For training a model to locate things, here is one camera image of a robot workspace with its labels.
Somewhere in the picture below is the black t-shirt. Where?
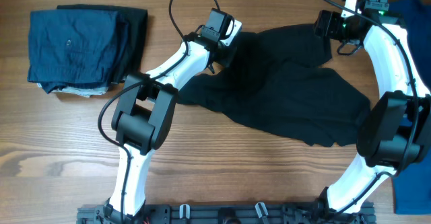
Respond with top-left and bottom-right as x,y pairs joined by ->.
178,24 -> 370,147

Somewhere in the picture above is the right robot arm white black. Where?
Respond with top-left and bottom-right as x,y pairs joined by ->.
296,9 -> 430,223

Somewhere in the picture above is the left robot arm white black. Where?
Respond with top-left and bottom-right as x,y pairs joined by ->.
97,16 -> 242,223

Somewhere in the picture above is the folded black garment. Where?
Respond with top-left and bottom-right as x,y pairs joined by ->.
57,4 -> 148,84

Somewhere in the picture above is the folded white grey garment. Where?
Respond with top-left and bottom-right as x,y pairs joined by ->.
53,87 -> 109,98

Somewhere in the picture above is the blue t-shirt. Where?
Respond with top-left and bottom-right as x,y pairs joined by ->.
387,0 -> 431,215

